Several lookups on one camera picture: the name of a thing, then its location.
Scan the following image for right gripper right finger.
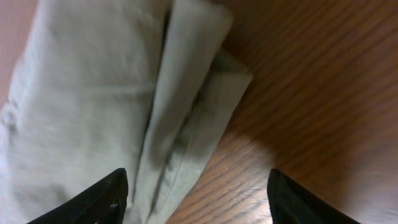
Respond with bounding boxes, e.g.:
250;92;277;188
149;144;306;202
267;169;359;224

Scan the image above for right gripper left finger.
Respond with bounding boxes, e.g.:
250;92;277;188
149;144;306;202
28;168;128;224

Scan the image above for khaki green shorts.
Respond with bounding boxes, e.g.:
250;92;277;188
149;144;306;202
1;0;251;223

